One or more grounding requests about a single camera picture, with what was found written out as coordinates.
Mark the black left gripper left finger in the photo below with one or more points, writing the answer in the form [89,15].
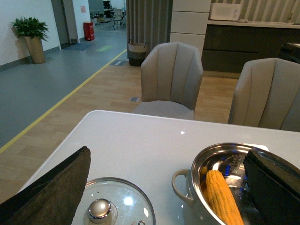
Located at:
[53,198]

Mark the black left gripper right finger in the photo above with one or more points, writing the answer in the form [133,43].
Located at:
[274,186]

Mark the glass pot lid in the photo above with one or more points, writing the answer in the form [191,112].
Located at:
[114,201]

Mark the yellow corn cob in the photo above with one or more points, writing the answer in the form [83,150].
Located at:
[219,197]

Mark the stainless steel pot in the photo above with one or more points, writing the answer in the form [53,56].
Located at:
[228,158]

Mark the beige chair right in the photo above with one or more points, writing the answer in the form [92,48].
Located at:
[267,95]

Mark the beige chair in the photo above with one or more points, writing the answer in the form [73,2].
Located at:
[267,95]
[171,76]

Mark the dark kitchen counter cabinet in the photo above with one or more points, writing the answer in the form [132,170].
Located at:
[229,45]

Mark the beige chair left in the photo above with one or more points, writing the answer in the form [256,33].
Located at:
[171,76]

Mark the woven laundry basket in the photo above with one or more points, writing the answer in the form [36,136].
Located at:
[137,52]

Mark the potted green plant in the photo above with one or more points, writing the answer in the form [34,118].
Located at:
[33,31]

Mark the red bin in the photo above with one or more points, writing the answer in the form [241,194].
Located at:
[88,31]

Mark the white microwave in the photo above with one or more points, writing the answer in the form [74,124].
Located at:
[225,11]

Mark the white refrigerator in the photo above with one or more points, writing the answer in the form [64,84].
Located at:
[189,22]

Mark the grey curtain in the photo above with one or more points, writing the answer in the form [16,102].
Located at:
[149,21]

